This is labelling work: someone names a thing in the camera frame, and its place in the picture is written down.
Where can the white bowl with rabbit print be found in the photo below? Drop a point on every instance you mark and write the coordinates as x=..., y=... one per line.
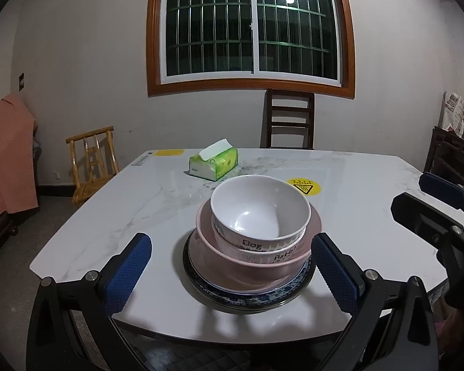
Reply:
x=282, y=257

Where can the folded newspaper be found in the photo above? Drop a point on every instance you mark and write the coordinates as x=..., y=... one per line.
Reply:
x=452, y=112

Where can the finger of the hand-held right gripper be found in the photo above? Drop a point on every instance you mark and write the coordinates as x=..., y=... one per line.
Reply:
x=421, y=216
x=440, y=185

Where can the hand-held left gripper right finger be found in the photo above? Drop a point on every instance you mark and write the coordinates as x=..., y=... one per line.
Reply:
x=334, y=274

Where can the dark wooden side cabinet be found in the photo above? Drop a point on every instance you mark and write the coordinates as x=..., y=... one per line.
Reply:
x=444, y=150

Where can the white barcode label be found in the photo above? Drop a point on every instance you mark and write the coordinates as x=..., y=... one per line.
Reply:
x=141, y=158

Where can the orange cloth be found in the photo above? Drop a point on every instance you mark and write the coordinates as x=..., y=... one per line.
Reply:
x=7, y=154

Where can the bamboo chair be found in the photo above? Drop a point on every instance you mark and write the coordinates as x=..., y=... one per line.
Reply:
x=89, y=135

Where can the blue floral plate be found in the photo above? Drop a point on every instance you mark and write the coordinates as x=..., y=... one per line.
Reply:
x=251, y=310
x=255, y=300

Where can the pink bowl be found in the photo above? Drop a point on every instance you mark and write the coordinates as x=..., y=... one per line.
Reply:
x=236, y=274

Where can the barred window with wooden frame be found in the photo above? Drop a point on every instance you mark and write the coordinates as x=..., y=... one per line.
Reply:
x=216, y=27

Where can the green tissue pack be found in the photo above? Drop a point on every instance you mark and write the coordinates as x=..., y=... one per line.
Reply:
x=220, y=164

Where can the dark cabinet under cloth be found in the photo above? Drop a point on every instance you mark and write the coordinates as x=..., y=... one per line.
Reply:
x=0, y=232

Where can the round yellow warning sticker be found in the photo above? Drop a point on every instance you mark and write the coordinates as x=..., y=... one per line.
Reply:
x=303, y=187

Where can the black wall plaque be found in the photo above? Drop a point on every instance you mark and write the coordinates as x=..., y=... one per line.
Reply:
x=21, y=82

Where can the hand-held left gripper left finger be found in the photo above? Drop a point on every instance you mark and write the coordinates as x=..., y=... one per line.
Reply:
x=127, y=274

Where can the white bowl with dog print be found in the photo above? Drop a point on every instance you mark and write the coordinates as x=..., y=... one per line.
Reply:
x=255, y=201

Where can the dark wooden chair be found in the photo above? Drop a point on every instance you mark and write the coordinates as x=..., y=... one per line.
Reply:
x=288, y=96

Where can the yellow rectangular sticker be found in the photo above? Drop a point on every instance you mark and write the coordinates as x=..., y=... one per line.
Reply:
x=169, y=153

